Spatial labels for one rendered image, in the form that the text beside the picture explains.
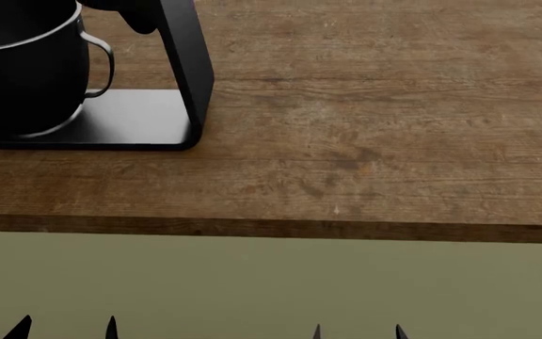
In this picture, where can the black coffee machine stand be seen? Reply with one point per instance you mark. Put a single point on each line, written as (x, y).
(139, 120)

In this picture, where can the black metal mug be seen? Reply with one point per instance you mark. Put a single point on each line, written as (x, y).
(21, 77)

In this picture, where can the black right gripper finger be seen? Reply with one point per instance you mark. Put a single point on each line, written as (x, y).
(316, 333)
(400, 333)

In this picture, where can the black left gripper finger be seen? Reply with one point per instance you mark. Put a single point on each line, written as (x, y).
(20, 331)
(111, 328)

